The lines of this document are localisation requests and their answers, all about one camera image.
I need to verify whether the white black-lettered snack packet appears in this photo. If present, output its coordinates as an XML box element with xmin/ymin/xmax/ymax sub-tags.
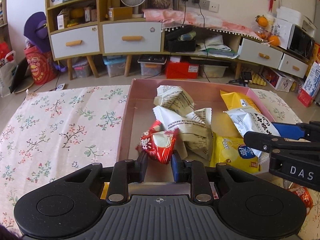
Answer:
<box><xmin>223</xmin><ymin>106</ymin><xmax>281</xmax><ymax>165</ymax></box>

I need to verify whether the gold yellow chip bag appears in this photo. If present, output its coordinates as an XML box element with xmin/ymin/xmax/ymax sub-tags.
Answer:
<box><xmin>210</xmin><ymin>133</ymin><xmax>260</xmax><ymax>174</ymax></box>

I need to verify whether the beige printed snack packet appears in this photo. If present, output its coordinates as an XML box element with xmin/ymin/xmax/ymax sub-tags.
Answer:
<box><xmin>153</xmin><ymin>85</ymin><xmax>194</xmax><ymax>116</ymax></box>

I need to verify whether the orange fruit lower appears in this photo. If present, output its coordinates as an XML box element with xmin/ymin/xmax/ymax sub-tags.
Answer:
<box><xmin>267</xmin><ymin>35</ymin><xmax>280</xmax><ymax>47</ymax></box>

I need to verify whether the red strawberry snack packet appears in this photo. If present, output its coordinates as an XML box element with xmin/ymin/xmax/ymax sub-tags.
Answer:
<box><xmin>289</xmin><ymin>184</ymin><xmax>313</xmax><ymax>215</ymax></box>

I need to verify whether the purple plush toy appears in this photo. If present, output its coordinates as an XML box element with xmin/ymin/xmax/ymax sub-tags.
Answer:
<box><xmin>24</xmin><ymin>11</ymin><xmax>51</xmax><ymax>53</ymax></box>

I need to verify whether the wooden cabinet with white drawers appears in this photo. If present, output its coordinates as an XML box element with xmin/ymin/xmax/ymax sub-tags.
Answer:
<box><xmin>46</xmin><ymin>0</ymin><xmax>308</xmax><ymax>77</ymax></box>

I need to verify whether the orange fruit upper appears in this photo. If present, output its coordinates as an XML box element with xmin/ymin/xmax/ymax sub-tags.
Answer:
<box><xmin>255</xmin><ymin>15</ymin><xmax>268</xmax><ymax>28</ymax></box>

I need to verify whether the orange fruit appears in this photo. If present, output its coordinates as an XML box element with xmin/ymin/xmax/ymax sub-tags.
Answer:
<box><xmin>267</xmin><ymin>35</ymin><xmax>280</xmax><ymax>47</ymax></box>
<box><xmin>255</xmin><ymin>15</ymin><xmax>268</xmax><ymax>28</ymax></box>

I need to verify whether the yellow snack packet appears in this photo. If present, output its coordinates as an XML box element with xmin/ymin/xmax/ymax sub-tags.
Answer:
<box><xmin>220</xmin><ymin>90</ymin><xmax>260</xmax><ymax>113</ymax></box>

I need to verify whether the red printed bag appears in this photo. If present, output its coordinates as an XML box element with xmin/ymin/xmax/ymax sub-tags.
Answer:
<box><xmin>24</xmin><ymin>46</ymin><xmax>57</xmax><ymax>85</ymax></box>

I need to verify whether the floral tablecloth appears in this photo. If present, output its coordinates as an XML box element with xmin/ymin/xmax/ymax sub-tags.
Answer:
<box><xmin>0</xmin><ymin>85</ymin><xmax>320</xmax><ymax>240</ymax></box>

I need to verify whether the wall power outlet strip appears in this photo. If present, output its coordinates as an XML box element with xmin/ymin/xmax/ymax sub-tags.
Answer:
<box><xmin>180</xmin><ymin>0</ymin><xmax>219</xmax><ymax>13</ymax></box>

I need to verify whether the red white snack packet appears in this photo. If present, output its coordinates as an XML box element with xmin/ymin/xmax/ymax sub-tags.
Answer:
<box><xmin>136</xmin><ymin>120</ymin><xmax>179</xmax><ymax>165</ymax></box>

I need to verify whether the red cardboard box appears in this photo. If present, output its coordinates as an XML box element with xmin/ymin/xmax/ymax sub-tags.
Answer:
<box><xmin>165</xmin><ymin>61</ymin><xmax>199</xmax><ymax>79</ymax></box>

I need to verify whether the pink cloth on cabinet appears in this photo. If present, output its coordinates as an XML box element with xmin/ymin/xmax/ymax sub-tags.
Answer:
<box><xmin>143</xmin><ymin>9</ymin><xmax>259</xmax><ymax>39</ymax></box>

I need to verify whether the pink cardboard tray box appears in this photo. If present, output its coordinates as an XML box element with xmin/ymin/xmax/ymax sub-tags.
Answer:
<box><xmin>118</xmin><ymin>79</ymin><xmax>279</xmax><ymax>173</ymax></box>

